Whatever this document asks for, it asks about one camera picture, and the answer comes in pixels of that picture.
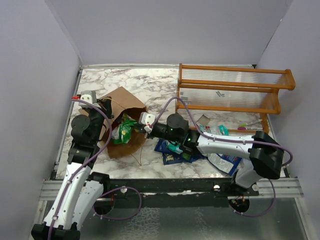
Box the brown paper bag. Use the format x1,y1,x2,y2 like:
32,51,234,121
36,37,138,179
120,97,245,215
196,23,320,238
97,87,148,159

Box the teal snack packet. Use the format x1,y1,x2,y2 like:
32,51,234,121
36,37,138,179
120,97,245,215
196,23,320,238
198,124,229,136
165,140,183,154

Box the Kettle sea salt vinegar chips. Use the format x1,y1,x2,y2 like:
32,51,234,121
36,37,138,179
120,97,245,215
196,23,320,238
154,139,208,165

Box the green snack bag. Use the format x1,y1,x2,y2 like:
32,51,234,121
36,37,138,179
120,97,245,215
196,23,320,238
111,118,138,145

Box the blue white snack bag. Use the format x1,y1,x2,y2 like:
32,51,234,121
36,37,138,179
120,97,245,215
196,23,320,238
208,153,243,176

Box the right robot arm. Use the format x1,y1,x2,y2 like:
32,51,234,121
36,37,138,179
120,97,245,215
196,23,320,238
138,112,284,196

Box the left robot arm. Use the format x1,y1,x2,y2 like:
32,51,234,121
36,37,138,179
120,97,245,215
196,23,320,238
31,96,111,240

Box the staple strip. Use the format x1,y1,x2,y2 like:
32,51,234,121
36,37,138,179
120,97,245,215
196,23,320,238
216,91,225,98
179,91,192,105

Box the open small cardboard box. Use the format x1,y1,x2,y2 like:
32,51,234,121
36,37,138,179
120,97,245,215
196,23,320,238
196,114,211,126

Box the wooden shelf rack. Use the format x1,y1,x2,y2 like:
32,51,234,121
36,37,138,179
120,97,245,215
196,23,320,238
175,63,296,133

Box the pink marker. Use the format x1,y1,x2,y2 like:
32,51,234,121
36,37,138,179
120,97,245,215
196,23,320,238
237,127,263,131

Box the green marker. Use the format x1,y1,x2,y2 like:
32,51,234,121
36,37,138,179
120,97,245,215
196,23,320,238
239,119,263,127

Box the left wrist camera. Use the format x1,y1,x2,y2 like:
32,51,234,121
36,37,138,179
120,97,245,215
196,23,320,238
79,90,97,105

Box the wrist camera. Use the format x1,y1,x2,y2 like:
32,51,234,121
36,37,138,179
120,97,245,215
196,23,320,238
138,112,156,133
79,90,97,105

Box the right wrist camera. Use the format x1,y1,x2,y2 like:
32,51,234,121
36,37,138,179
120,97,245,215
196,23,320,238
138,112,156,133

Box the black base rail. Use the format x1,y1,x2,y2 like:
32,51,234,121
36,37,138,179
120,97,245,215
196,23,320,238
87,172,259,210

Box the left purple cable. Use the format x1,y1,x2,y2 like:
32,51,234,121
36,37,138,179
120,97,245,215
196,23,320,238
48,96,143,240

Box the purple cable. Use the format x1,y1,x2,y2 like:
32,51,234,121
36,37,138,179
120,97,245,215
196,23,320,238
148,96,294,218
48,96,143,240

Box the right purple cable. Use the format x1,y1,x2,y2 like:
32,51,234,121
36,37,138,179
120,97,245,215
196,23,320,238
148,96,294,218

